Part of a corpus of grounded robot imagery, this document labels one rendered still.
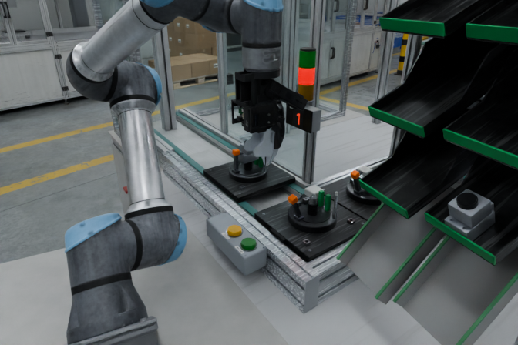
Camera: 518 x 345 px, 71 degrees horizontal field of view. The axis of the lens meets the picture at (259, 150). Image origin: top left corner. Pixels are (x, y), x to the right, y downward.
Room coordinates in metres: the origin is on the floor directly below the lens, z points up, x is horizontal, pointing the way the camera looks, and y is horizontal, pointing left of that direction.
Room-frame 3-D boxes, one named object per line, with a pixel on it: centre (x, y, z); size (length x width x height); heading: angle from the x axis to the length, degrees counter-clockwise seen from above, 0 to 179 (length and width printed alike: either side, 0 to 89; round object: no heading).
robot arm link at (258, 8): (0.71, 0.00, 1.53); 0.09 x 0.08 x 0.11; 45
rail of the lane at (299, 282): (1.01, 0.13, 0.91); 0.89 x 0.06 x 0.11; 35
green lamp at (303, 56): (1.10, -0.14, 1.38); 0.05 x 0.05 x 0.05
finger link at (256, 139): (0.72, 0.01, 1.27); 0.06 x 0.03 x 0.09; 125
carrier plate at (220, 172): (1.15, 0.04, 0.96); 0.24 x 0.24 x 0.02; 35
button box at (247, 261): (0.82, 0.07, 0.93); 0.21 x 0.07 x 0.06; 35
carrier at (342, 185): (1.02, -0.35, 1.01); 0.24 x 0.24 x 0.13; 35
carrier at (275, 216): (0.87, -0.15, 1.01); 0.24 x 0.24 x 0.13; 35
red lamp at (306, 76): (1.10, -0.14, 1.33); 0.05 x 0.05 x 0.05
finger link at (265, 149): (0.69, -0.01, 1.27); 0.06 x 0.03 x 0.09; 125
